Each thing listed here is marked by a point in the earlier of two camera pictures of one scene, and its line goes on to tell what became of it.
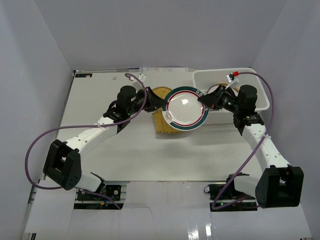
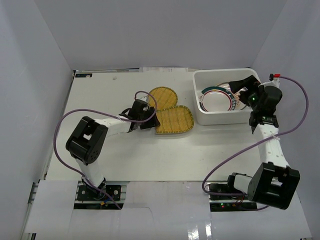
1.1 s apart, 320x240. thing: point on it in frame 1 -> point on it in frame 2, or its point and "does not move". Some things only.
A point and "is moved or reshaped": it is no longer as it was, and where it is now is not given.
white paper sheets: [163, 69] does not move
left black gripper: [148, 99] -> [148, 121]
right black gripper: [210, 100] -> [250, 81]
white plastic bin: [207, 79] does not move
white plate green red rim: [183, 111] is moved or reshaped
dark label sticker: [83, 75] does not move
